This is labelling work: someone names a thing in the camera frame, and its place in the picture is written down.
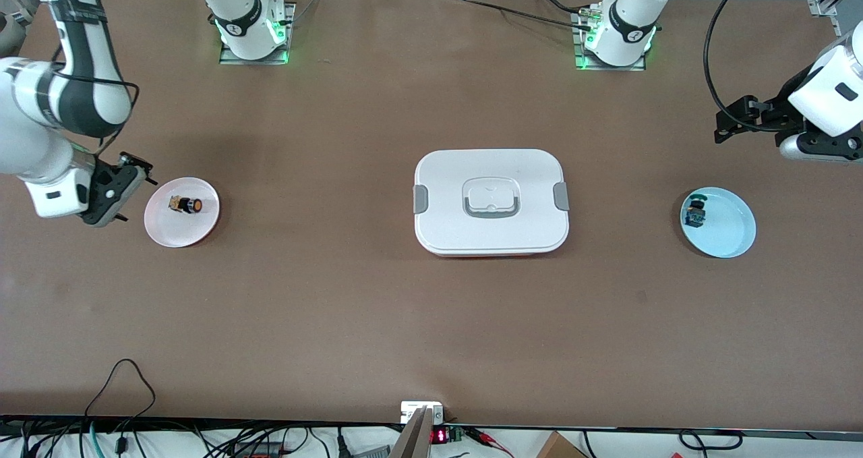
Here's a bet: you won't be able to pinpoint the pink round plate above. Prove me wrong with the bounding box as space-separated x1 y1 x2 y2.
144 177 221 249

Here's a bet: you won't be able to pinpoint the light blue round plate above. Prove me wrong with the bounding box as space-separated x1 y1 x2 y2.
679 185 756 259

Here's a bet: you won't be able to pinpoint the white lidded lunch box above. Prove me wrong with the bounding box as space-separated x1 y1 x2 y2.
413 148 570 258

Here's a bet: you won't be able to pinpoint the brown cardboard box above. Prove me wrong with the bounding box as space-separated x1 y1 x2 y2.
536 431 589 458

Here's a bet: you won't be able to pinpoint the red alligator clip leads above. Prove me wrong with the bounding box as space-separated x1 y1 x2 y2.
469 428 514 457

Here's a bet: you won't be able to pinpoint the black right camera cable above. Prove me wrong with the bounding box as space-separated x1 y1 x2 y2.
51 72 140 156

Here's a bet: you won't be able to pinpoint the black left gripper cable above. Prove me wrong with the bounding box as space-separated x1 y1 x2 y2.
703 0 786 134

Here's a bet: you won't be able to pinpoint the green push button switch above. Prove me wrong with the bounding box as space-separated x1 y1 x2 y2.
682 195 709 228

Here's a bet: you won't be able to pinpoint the aluminium perforated frame rail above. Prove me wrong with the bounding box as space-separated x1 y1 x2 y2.
808 0 852 40

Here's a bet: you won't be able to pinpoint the black looped cable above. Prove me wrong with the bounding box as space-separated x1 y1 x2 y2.
84 358 157 438

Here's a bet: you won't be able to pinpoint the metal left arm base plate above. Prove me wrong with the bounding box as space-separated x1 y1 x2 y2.
573 5 647 72

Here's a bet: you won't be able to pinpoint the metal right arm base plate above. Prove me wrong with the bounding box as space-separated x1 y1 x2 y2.
219 3 296 65

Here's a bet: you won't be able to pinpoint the black velcro cable strap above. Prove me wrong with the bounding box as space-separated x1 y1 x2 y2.
49 1 107 26

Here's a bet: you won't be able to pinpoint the thin grey cable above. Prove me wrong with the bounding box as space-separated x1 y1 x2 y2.
287 0 326 24

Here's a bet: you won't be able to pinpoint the black cable on table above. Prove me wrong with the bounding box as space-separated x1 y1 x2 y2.
462 0 594 30

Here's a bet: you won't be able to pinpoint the black coiled cable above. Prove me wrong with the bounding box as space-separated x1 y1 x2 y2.
678 430 744 453

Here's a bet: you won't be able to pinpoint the white metal bracket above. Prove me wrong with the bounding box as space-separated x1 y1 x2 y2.
400 401 444 424

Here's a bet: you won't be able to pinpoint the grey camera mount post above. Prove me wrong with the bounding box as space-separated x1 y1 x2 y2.
390 407 434 458

